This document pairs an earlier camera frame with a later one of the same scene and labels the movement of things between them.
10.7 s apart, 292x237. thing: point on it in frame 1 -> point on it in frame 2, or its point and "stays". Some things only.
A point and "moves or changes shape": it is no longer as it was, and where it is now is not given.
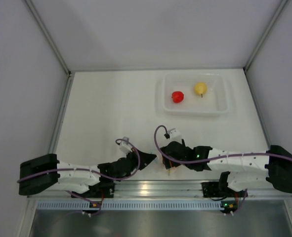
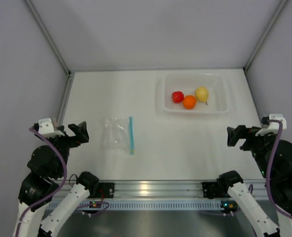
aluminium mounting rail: [176, 189] stays
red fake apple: [177, 96] stays
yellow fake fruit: [200, 88] moves or changes shape
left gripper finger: [145, 159] -> [63, 143]
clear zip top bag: [158, 162] -> [117, 135]
